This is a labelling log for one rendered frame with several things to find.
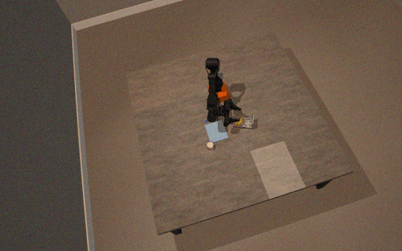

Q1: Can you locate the beige cylinder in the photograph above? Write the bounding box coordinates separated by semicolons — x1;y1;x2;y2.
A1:
207;142;214;151

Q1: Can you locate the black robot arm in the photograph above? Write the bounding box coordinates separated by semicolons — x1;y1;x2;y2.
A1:
205;58;231;122

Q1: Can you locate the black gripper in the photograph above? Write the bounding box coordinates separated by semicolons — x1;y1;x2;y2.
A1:
217;99;241;127

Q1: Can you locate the tan dish rack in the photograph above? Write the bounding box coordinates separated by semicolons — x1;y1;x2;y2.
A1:
233;115;254;129

